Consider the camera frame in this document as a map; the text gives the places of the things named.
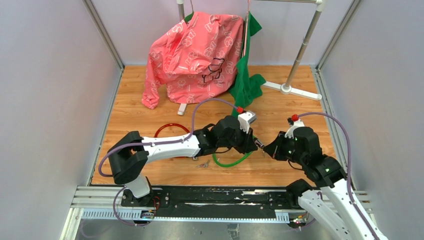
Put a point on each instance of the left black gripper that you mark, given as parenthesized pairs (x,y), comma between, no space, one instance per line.
(248,145)

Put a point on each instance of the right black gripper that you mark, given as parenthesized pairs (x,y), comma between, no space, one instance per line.
(274,148)

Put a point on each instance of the red cable lock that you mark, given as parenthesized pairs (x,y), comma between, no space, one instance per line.
(170,128)

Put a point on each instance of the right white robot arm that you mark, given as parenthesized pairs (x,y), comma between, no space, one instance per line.
(334,205)

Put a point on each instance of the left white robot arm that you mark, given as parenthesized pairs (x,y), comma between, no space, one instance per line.
(128,156)

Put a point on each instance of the green cloth garment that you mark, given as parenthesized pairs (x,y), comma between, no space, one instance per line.
(246,87)

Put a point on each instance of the white metal clothes rack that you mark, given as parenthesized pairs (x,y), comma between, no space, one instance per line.
(285,88)

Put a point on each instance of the pink patterned jacket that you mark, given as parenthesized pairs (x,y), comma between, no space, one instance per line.
(195,60)

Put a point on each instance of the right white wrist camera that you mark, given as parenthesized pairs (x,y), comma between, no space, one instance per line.
(293,124)

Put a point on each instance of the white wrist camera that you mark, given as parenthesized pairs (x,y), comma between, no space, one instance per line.
(293,124)
(246,119)

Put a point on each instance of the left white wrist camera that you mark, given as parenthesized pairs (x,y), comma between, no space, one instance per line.
(246,119)

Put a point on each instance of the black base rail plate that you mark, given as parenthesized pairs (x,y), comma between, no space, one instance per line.
(246,203)

